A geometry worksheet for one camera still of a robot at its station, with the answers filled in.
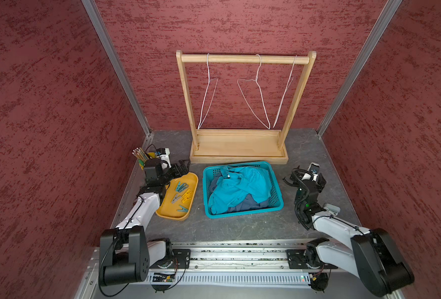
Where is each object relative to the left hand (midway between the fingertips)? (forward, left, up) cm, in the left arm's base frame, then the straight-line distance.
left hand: (183, 165), depth 87 cm
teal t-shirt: (-12, -25, +5) cm, 28 cm away
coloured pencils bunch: (+5, +21, +2) cm, 22 cm away
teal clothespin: (-6, +3, -12) cm, 14 cm away
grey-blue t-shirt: (-16, -31, -5) cm, 36 cm away
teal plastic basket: (-14, -44, -10) cm, 48 cm away
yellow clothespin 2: (-11, -1, -13) cm, 18 cm away
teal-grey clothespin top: (-16, 0, -14) cm, 21 cm away
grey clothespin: (-4, 0, -14) cm, 14 cm away
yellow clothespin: (-8, -2, -13) cm, 15 cm away
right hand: (-3, -59, -1) cm, 59 cm away
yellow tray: (-16, +8, -15) cm, 24 cm away
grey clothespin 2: (-11, +4, -13) cm, 17 cm away
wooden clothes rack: (+25, -30, -15) cm, 42 cm away
